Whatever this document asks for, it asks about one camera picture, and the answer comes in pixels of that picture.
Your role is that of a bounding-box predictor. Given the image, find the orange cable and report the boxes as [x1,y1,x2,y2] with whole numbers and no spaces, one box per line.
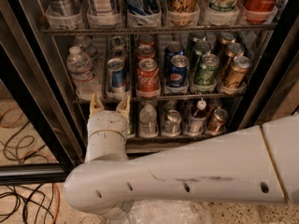
[0,105,61,224]

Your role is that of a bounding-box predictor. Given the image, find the bottom shelf water bottle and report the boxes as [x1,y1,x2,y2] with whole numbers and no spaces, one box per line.
[139,104,157,138]

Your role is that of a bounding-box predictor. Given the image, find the gold soda can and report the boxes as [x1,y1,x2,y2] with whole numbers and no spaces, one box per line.
[219,42,245,77]
[222,56,252,89]
[213,32,236,56]

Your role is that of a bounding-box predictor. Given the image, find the front gold soda can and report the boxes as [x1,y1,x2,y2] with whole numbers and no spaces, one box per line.
[222,56,252,89]

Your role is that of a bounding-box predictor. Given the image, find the top shelf coca-cola can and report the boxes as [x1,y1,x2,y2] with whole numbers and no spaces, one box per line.
[244,0,277,24]

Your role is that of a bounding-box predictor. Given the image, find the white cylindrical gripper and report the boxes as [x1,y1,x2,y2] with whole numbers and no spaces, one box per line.
[87,93,131,139]

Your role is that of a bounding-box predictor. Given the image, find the left glass fridge door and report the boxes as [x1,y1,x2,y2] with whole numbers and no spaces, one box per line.
[0,0,84,184]

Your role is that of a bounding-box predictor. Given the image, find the bottom shelf bronze can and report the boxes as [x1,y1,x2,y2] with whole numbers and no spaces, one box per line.
[206,108,228,133]

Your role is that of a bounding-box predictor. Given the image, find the rear clear water bottle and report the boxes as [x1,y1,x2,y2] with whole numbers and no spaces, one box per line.
[73,35,99,65]

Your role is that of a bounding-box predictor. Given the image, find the blue silver redbull can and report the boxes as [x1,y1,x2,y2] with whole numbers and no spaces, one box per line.
[106,58,126,93]

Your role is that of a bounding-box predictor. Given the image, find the blue pepsi can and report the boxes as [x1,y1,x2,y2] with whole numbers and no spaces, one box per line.
[166,54,189,88]
[164,41,185,75]

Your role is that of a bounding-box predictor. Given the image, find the front blue pepsi can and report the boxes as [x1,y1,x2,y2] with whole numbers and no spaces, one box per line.
[166,54,189,88]

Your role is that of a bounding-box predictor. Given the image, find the black cables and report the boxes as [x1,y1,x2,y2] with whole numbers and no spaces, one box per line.
[0,119,82,224]

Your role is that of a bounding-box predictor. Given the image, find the bottom shelf silver can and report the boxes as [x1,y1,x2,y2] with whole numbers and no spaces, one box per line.
[164,110,181,134]

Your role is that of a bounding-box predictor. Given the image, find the red coca-cola can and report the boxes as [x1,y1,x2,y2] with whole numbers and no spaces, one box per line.
[135,45,155,62]
[137,59,159,92]
[138,35,155,47]

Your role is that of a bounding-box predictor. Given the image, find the clear water bottle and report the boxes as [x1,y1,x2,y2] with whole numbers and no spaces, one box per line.
[73,35,99,65]
[66,46,101,101]

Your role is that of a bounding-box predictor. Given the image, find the front clear water bottle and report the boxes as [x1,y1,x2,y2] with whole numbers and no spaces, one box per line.
[66,46,101,101]

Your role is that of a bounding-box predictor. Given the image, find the bottom shelf white-cap bottle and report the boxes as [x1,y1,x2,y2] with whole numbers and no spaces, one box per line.
[185,100,207,136]

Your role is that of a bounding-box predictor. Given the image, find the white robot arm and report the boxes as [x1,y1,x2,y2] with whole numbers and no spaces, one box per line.
[64,97,299,218]

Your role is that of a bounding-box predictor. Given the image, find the right glass fridge door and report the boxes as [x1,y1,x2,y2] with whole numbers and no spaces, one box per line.
[235,16,299,129]

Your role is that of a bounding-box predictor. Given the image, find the clear plastic bag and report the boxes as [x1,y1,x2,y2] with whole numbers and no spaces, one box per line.
[107,201,213,224]

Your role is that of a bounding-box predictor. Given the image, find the bottom shelf green can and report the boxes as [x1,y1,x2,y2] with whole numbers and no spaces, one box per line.
[127,116,135,138]

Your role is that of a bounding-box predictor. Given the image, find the glass fridge door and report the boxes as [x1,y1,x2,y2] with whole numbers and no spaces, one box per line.
[0,0,84,184]
[235,16,299,129]

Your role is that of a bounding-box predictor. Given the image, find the top shelf gold lacroix can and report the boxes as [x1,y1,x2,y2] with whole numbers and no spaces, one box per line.
[166,0,197,26]

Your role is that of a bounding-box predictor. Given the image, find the green soda can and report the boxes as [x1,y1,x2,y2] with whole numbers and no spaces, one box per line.
[187,32,206,51]
[190,41,212,75]
[193,53,220,86]

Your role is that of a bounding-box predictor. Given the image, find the front red coca-cola can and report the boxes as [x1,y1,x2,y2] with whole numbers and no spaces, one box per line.
[137,59,159,92]

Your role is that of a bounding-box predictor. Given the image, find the front green soda can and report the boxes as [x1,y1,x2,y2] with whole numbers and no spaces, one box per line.
[193,53,220,86]

